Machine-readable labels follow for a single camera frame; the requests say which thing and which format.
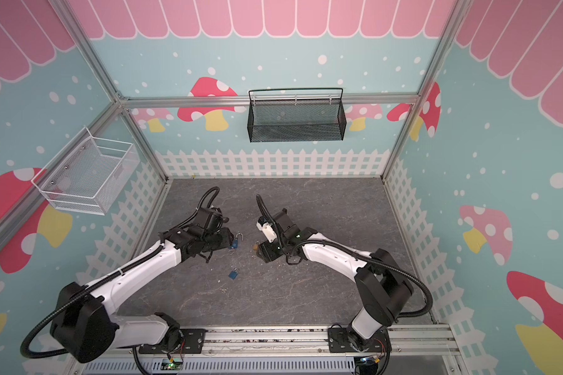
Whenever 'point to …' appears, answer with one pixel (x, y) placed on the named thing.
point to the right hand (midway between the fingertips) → (263, 248)
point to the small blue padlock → (233, 274)
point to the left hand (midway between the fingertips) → (229, 241)
